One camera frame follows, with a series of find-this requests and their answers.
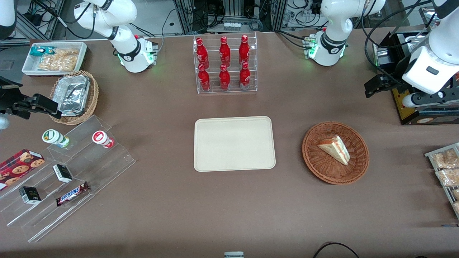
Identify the red cola bottle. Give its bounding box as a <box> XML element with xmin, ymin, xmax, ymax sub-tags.
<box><xmin>239</xmin><ymin>35</ymin><xmax>250</xmax><ymax>67</ymax></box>
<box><xmin>198</xmin><ymin>64</ymin><xmax>211</xmax><ymax>91</ymax></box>
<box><xmin>239</xmin><ymin>62</ymin><xmax>251</xmax><ymax>89</ymax></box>
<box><xmin>219</xmin><ymin>36</ymin><xmax>231</xmax><ymax>67</ymax></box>
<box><xmin>196</xmin><ymin>38</ymin><xmax>210</xmax><ymax>68</ymax></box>
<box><xmin>219</xmin><ymin>64</ymin><xmax>231</xmax><ymax>91</ymax></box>

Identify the clear acrylic stepped stand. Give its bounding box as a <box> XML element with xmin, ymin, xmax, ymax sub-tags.
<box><xmin>0</xmin><ymin>115</ymin><xmax>137</xmax><ymax>243</ymax></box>

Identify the black arm cable bracket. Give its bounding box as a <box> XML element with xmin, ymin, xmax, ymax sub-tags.
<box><xmin>364</xmin><ymin>73</ymin><xmax>399</xmax><ymax>98</ymax></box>
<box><xmin>0</xmin><ymin>75</ymin><xmax>62</xmax><ymax>120</ymax></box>

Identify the grey snack tray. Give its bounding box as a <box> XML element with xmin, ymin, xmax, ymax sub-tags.
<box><xmin>425</xmin><ymin>143</ymin><xmax>459</xmax><ymax>219</ymax></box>

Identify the black looped cable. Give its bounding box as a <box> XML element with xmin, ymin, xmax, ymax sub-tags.
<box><xmin>312</xmin><ymin>242</ymin><xmax>361</xmax><ymax>258</ymax></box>

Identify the cream plastic tray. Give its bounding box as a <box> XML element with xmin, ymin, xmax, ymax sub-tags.
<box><xmin>194</xmin><ymin>116</ymin><xmax>276</xmax><ymax>172</ymax></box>

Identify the red lidded yogurt cup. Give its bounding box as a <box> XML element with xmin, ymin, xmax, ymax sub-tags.
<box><xmin>92</xmin><ymin>130</ymin><xmax>115</xmax><ymax>149</ymax></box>

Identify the black left arm cable bracket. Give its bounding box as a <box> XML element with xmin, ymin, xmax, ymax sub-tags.
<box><xmin>364</xmin><ymin>73</ymin><xmax>399</xmax><ymax>98</ymax></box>

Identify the triangular sandwich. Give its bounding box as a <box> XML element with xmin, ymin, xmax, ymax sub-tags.
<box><xmin>317</xmin><ymin>135</ymin><xmax>350</xmax><ymax>166</ymax></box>

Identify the aluminium frame rack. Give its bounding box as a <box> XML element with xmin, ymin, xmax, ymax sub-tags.
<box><xmin>174</xmin><ymin>0</ymin><xmax>287</xmax><ymax>34</ymax></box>

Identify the light oval wicker basket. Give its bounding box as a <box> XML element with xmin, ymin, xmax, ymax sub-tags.
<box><xmin>49</xmin><ymin>70</ymin><xmax>99</xmax><ymax>125</ymax></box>

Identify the black food warmer cabinet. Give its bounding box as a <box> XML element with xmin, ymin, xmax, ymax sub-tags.
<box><xmin>373</xmin><ymin>30</ymin><xmax>459</xmax><ymax>126</ymax></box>

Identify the clear acrylic bottle rack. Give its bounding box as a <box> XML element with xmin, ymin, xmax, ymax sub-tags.
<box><xmin>193</xmin><ymin>32</ymin><xmax>258</xmax><ymax>94</ymax></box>

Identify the red cookie box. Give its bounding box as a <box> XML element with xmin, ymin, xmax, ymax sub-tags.
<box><xmin>0</xmin><ymin>149</ymin><xmax>46</xmax><ymax>190</ymax></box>

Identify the steel warmer pan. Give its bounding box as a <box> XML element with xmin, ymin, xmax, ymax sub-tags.
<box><xmin>405</xmin><ymin>34</ymin><xmax>436</xmax><ymax>51</ymax></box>

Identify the green lidded yogurt cup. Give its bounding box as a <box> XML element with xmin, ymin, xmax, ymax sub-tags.
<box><xmin>42</xmin><ymin>129</ymin><xmax>70</xmax><ymax>148</ymax></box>

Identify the small black box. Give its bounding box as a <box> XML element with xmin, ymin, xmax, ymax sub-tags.
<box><xmin>53</xmin><ymin>164</ymin><xmax>73</xmax><ymax>183</ymax></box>
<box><xmin>19</xmin><ymin>186</ymin><xmax>42</xmax><ymax>205</ymax></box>

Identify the brown round wicker basket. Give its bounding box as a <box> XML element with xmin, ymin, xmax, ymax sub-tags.
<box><xmin>302</xmin><ymin>121</ymin><xmax>370</xmax><ymax>185</ymax></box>

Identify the clear bag of crackers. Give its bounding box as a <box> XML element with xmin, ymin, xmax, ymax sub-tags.
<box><xmin>38</xmin><ymin>48</ymin><xmax>80</xmax><ymax>71</ymax></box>

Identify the Snickers chocolate bar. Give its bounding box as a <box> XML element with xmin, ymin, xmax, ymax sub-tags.
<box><xmin>56</xmin><ymin>181</ymin><xmax>90</xmax><ymax>207</ymax></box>

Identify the green snack packet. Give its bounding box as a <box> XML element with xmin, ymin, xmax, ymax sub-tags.
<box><xmin>29</xmin><ymin>47</ymin><xmax>56</xmax><ymax>57</ymax></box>

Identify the aluminium foil container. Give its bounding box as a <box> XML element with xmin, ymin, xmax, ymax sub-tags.
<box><xmin>57</xmin><ymin>75</ymin><xmax>91</xmax><ymax>116</ymax></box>

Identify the white rectangular plastic bin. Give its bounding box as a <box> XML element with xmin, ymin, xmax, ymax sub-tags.
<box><xmin>22</xmin><ymin>42</ymin><xmax>88</xmax><ymax>77</ymax></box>

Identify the black right arm cable bracket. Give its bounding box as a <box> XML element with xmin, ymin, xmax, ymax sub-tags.
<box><xmin>0</xmin><ymin>75</ymin><xmax>62</xmax><ymax>120</ymax></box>

